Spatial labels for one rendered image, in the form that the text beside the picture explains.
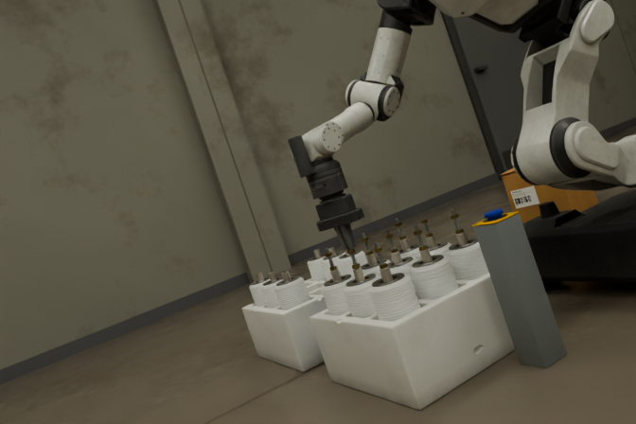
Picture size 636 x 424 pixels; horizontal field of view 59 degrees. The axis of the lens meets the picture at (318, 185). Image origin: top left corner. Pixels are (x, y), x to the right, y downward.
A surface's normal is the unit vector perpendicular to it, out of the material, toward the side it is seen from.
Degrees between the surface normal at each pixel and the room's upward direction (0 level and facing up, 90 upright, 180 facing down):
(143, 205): 90
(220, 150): 90
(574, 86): 90
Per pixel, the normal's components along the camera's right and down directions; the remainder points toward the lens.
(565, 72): 0.37, 0.29
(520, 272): 0.44, -0.15
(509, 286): -0.83, 0.29
